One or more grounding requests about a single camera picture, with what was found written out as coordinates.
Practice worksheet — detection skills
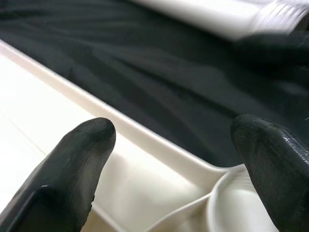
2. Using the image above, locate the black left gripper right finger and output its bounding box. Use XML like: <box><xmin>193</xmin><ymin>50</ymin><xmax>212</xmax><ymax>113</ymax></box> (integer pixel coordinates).
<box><xmin>230</xmin><ymin>115</ymin><xmax>309</xmax><ymax>232</ymax></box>

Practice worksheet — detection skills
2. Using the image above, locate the white plastic children table top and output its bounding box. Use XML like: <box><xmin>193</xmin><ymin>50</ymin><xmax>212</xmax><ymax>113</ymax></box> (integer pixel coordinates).
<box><xmin>0</xmin><ymin>40</ymin><xmax>278</xmax><ymax>232</ymax></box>

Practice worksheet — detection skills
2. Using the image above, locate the black cloth table cover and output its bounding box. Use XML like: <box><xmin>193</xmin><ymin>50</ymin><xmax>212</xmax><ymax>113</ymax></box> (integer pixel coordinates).
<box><xmin>0</xmin><ymin>0</ymin><xmax>309</xmax><ymax>170</ymax></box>

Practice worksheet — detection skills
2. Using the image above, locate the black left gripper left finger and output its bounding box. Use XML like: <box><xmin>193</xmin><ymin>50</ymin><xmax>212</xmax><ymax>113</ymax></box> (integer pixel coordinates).
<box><xmin>0</xmin><ymin>117</ymin><xmax>117</xmax><ymax>232</ymax></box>

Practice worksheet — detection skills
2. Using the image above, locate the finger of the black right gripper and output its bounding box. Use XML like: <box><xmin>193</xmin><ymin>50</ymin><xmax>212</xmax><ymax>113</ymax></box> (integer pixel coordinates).
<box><xmin>235</xmin><ymin>30</ymin><xmax>309</xmax><ymax>65</ymax></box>

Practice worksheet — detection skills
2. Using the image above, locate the white plastic table leg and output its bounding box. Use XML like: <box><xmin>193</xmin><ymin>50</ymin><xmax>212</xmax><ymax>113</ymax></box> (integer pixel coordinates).
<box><xmin>129</xmin><ymin>0</ymin><xmax>309</xmax><ymax>43</ymax></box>

